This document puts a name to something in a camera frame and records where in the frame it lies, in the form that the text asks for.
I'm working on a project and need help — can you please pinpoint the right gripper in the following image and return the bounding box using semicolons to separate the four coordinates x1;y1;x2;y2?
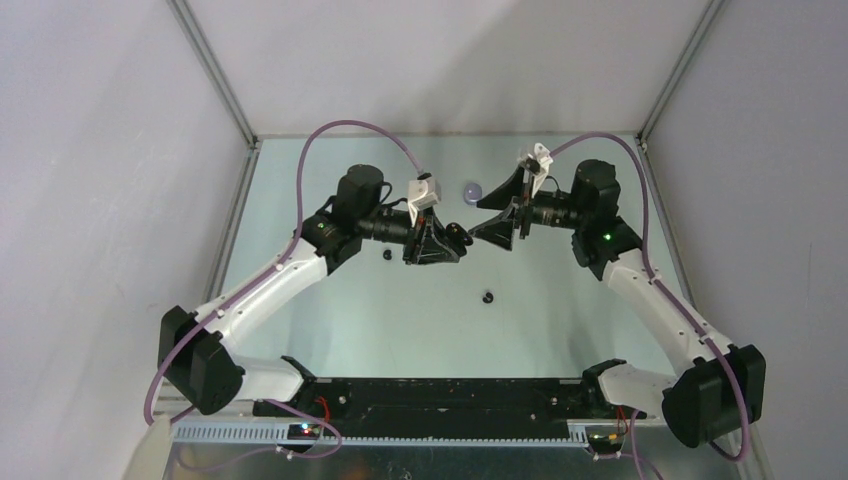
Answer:
468;164;588;251

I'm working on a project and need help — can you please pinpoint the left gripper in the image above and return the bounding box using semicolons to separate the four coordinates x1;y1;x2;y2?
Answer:
357;206;459;267

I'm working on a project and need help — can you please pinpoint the black charging case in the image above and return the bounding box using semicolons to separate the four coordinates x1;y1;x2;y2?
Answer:
445;222;474;248

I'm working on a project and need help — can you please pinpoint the purple charging case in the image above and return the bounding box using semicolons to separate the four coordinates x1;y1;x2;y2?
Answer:
463;182;483;206

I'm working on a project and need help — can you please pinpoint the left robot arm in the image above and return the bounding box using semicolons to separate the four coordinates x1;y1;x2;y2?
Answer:
158;165;473;417

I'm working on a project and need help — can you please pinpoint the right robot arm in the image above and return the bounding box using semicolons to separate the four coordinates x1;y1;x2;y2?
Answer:
470;159;766;448

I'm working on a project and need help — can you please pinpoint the left controller board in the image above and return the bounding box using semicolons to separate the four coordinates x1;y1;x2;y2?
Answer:
286;423;323;441

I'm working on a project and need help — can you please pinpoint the controller board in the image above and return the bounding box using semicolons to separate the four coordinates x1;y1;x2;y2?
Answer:
286;423;323;441
587;433;627;444

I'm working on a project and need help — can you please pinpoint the right controller board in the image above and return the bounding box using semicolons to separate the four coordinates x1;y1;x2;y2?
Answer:
587;433;627;444

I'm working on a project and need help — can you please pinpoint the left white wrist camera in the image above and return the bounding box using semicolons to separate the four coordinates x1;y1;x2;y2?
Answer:
407;173;441;224

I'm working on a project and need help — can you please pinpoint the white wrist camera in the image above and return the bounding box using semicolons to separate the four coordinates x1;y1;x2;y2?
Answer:
407;173;441;224
517;143;553;197

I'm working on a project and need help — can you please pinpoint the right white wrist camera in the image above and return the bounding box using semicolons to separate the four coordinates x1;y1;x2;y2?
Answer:
517;143;553;197

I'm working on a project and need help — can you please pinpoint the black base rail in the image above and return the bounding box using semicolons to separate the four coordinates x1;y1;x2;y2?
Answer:
288;378;615;441

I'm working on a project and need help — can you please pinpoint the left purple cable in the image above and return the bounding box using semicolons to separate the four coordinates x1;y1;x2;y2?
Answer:
143;119;425;427

